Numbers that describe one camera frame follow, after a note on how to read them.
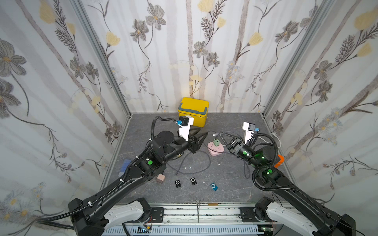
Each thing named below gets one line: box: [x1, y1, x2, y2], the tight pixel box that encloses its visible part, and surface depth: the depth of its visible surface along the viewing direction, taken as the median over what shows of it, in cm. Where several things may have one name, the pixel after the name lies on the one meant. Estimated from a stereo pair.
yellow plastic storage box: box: [178, 96, 210, 128], surface depth 107 cm
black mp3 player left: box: [174, 179, 182, 189], surface depth 86 cm
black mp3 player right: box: [189, 177, 198, 186], surface depth 87 cm
